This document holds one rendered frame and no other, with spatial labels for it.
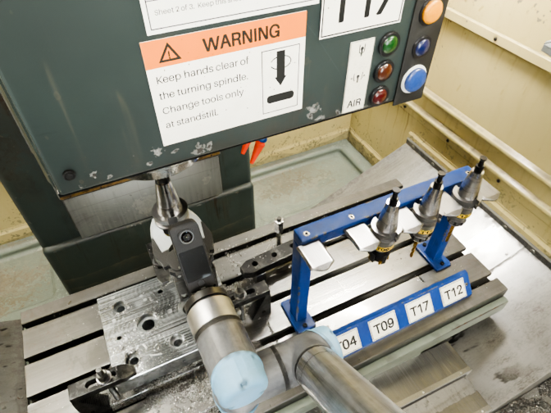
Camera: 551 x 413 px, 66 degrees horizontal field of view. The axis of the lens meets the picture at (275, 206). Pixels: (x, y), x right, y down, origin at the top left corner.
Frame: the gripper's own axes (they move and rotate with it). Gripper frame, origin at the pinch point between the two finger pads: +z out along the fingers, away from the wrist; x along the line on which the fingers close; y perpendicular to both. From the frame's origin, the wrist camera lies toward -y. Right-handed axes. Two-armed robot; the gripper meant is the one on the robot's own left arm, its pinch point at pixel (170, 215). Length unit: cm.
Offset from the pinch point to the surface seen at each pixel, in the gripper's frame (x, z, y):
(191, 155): 1.3, -21.4, -29.7
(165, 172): -0.2, -8.8, -17.8
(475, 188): 62, -16, 5
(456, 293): 63, -23, 37
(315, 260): 22.9, -15.2, 9.0
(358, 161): 95, 62, 69
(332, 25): 17.2, -21.5, -40.4
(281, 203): 52, 57, 73
